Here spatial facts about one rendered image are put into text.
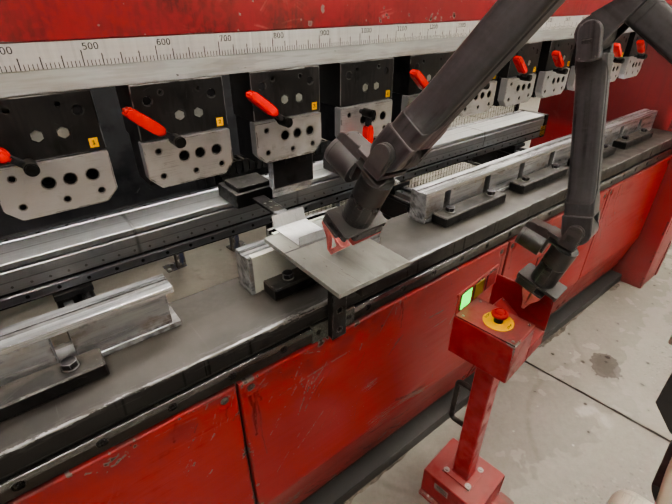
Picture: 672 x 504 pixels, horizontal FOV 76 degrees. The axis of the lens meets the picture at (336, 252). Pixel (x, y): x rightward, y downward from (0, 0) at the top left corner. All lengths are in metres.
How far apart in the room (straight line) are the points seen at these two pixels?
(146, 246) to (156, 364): 0.36
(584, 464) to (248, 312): 1.41
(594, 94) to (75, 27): 0.88
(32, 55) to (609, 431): 2.06
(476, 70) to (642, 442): 1.75
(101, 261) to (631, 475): 1.83
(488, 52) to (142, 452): 0.86
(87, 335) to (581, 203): 0.99
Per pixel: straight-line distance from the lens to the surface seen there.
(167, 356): 0.88
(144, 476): 1.00
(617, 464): 2.01
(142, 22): 0.75
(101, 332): 0.90
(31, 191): 0.75
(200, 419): 0.95
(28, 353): 0.89
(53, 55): 0.73
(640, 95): 2.79
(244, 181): 1.16
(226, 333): 0.90
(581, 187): 1.02
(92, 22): 0.73
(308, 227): 0.97
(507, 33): 0.60
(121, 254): 1.12
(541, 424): 2.00
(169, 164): 0.78
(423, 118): 0.64
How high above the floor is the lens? 1.45
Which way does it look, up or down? 31 degrees down
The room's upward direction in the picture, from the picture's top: straight up
